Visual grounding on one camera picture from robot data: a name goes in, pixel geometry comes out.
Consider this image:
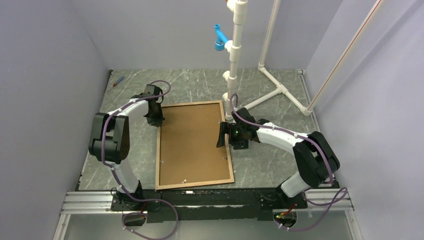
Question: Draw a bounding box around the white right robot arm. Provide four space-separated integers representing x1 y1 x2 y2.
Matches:
216 107 340 208

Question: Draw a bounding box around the blue red screwdriver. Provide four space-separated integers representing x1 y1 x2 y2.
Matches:
112 76 125 88

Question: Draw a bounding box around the blue pipe fitting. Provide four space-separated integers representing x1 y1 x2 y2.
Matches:
214 24 228 51

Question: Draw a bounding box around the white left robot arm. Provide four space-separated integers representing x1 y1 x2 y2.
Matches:
88 82 166 210

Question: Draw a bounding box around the white pvc pipe stand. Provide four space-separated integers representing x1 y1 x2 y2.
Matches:
221 0 385 121

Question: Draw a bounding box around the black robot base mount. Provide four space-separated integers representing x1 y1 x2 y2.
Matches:
74 178 352 229

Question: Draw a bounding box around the light wooden picture frame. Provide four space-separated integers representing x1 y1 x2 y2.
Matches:
154 99 235 191

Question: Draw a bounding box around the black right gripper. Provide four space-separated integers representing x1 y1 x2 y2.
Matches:
216 121 249 150

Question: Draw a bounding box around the aluminium table edge rail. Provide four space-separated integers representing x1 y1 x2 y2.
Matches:
297 69 363 240

